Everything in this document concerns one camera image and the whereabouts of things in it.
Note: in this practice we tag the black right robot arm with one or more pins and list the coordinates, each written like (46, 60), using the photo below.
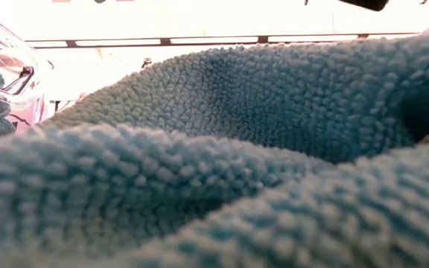
(367, 3)

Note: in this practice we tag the clear plastic basket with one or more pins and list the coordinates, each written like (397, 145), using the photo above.
(32, 108)

